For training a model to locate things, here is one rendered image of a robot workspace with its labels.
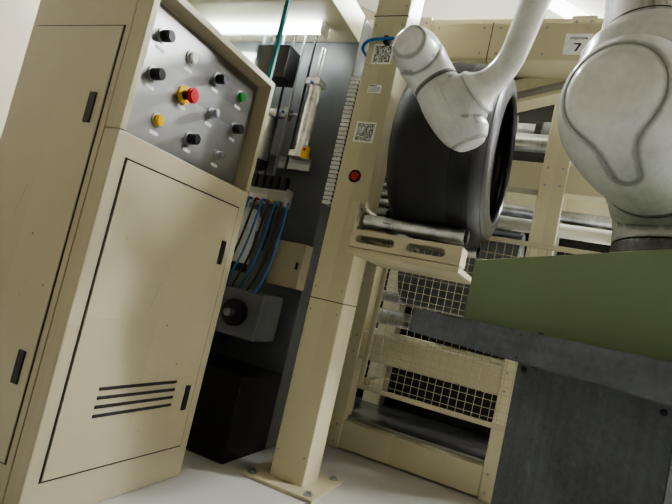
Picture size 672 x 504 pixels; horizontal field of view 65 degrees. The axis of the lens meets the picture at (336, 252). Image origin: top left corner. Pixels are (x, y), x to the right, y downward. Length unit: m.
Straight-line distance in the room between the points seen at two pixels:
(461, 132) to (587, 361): 0.64
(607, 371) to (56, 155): 1.22
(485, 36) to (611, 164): 1.60
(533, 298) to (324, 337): 1.11
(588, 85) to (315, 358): 1.35
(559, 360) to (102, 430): 1.12
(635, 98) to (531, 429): 0.47
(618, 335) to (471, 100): 0.63
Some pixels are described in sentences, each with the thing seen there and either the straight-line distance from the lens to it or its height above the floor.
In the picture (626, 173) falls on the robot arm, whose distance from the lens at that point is 0.69.
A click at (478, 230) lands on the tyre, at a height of 0.94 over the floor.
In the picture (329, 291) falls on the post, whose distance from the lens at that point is 1.79.
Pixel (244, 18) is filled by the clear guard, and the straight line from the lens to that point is 1.72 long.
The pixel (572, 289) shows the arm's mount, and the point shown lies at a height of 0.71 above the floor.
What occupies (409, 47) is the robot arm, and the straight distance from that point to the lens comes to 1.18.
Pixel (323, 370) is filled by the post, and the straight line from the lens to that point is 1.79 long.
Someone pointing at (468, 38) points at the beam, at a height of 1.72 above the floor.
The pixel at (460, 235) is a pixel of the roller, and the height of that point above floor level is 0.90.
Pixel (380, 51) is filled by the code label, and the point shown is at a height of 1.52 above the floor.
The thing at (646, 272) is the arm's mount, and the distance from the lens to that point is 0.68.
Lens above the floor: 0.64
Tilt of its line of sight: 5 degrees up
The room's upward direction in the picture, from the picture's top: 13 degrees clockwise
